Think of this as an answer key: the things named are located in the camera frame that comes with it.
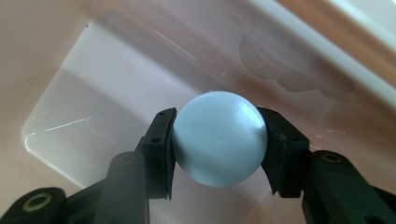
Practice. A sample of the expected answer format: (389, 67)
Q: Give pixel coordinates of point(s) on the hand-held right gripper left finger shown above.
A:
(158, 155)

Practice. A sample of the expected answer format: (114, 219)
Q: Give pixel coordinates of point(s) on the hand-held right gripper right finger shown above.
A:
(286, 155)

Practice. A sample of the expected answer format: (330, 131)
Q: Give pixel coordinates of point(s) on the small white-capped bottle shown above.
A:
(218, 140)

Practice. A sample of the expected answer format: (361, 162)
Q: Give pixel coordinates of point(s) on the pink storage box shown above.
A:
(93, 77)

